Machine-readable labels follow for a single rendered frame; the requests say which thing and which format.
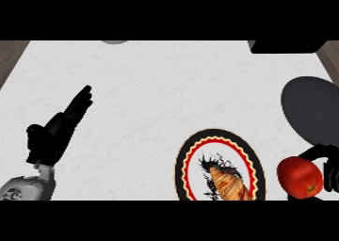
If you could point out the red tomato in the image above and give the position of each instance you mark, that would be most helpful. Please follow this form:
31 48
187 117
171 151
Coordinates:
299 177

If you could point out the black-rimmed patterned plate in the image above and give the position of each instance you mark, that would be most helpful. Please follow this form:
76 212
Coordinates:
219 166

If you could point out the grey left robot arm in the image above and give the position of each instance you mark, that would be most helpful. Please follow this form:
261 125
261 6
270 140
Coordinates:
29 187

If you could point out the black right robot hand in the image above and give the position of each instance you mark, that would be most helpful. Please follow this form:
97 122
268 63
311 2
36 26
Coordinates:
333 169

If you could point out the grey round object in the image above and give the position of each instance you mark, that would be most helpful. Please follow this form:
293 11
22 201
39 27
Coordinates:
113 42

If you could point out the dark grey pan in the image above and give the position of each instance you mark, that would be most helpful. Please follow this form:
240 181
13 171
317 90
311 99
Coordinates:
317 109

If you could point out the black appliance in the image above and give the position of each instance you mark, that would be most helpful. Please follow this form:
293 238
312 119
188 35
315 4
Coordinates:
284 46

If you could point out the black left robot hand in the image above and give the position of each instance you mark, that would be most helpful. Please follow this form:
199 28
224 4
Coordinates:
56 135

